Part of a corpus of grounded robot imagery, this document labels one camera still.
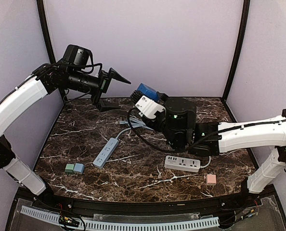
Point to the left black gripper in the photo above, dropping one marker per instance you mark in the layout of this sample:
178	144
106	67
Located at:
103	85

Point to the blue cube socket adapter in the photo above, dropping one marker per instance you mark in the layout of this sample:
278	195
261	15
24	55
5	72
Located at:
149	92

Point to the pink plug adapter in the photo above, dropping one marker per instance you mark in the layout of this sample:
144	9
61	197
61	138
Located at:
211	179

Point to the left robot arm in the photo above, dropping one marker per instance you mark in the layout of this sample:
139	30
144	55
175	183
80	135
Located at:
42	82

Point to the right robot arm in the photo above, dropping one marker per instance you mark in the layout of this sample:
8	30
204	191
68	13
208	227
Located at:
175	118

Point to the light blue plug adapter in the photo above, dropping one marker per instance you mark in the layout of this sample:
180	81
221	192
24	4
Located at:
78	168

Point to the green plug adapter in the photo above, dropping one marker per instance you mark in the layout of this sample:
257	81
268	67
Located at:
69	169

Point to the white power strip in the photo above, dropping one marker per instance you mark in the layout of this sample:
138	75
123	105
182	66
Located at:
183	164

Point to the light blue power strip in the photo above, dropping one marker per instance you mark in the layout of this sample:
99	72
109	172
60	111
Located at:
105	153

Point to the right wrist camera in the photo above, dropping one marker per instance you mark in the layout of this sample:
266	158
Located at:
146	106

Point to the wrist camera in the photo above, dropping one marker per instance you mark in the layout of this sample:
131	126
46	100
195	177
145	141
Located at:
76	55
146	106

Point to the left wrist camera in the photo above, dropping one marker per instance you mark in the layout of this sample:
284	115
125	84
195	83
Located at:
76	55

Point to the left black frame post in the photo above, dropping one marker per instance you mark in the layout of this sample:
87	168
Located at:
48	44

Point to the black frame post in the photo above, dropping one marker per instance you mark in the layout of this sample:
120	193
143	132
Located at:
48	44
237	51

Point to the black front rail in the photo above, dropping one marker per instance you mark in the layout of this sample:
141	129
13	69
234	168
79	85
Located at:
213	206

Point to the grey slotted cable duct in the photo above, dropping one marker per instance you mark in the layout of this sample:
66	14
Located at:
124	223

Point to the right black frame post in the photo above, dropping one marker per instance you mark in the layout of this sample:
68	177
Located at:
237	51

